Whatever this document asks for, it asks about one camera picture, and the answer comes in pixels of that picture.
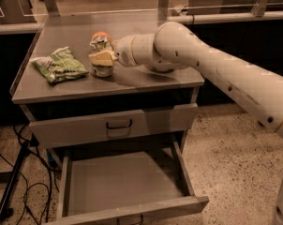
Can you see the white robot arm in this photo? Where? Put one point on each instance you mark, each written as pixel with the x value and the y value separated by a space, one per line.
pixel 172 46

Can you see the green chip bag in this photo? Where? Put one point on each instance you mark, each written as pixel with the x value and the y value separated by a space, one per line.
pixel 59 66

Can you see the white ceramic bowl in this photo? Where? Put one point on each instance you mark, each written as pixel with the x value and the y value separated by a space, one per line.
pixel 162 68

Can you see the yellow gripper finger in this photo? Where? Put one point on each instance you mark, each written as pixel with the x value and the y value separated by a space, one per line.
pixel 102 58

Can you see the orange fruit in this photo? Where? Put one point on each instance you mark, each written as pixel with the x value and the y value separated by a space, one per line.
pixel 101 34

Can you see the grey top drawer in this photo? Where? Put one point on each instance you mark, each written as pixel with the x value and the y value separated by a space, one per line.
pixel 112 126

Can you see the grey metal drawer cabinet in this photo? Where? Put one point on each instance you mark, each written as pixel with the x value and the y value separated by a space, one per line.
pixel 127 89

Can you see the open grey middle drawer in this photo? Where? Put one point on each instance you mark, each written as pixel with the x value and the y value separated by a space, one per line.
pixel 125 183

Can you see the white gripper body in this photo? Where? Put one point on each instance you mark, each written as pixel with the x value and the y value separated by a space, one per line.
pixel 123 52

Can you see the green 7up can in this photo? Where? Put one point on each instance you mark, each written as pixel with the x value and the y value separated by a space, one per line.
pixel 101 69

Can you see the black stand pole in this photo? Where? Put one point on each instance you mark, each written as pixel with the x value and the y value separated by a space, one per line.
pixel 5 211

